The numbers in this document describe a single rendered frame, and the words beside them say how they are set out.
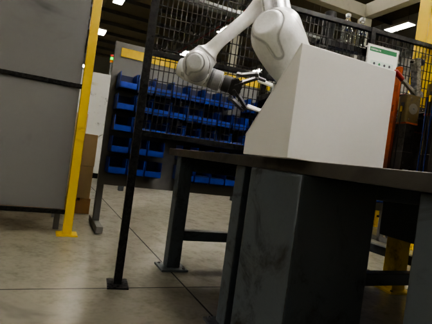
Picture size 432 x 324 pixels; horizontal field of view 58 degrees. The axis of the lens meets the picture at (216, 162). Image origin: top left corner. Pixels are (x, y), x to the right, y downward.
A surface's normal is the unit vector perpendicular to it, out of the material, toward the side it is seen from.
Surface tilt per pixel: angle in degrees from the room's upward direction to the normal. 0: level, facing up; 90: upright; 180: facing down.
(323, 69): 90
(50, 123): 90
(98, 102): 90
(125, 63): 90
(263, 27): 71
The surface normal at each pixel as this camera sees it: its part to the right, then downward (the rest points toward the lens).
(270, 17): -0.54, -0.37
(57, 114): 0.40, 0.06
